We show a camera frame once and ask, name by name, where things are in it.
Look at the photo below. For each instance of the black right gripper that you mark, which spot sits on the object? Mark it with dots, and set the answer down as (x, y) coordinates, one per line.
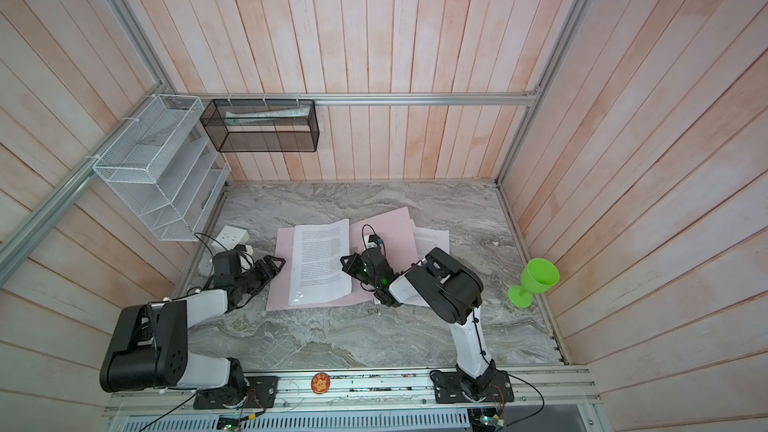
(354, 264)

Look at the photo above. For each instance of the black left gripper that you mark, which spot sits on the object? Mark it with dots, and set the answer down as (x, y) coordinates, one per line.
(271, 266)

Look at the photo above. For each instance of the printed white paper sheet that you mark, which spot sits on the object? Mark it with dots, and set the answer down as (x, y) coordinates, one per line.
(316, 272)

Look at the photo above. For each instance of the pink file folder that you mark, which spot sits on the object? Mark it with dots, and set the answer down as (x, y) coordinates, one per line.
(394, 227)

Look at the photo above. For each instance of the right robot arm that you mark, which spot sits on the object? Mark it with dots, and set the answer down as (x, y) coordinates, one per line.
(454, 293)

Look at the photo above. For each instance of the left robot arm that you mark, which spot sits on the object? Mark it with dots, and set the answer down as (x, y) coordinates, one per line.
(149, 348)

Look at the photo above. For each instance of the white power socket box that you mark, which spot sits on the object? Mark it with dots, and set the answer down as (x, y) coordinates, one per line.
(230, 237)

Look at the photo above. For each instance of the printed white paper stack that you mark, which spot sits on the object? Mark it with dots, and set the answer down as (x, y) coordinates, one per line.
(425, 240)

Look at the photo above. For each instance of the red round sticker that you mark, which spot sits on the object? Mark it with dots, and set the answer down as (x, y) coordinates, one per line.
(320, 383)

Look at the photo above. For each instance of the green plastic goblet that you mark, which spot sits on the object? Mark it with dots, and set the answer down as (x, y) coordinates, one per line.
(538, 276)

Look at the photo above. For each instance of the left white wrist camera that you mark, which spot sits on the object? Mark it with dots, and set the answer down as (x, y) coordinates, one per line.
(245, 249)

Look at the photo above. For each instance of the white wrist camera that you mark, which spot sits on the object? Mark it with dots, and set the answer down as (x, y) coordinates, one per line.
(373, 241)
(245, 249)

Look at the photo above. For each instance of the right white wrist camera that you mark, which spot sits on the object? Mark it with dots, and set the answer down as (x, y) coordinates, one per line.
(373, 241)

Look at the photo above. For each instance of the black wire mesh basket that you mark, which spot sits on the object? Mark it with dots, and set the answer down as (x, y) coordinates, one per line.
(262, 125)

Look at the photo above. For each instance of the white wire mesh shelf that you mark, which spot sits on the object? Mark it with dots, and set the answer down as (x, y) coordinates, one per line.
(166, 173)

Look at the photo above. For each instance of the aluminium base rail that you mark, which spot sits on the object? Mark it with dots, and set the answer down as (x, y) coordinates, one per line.
(389, 388)

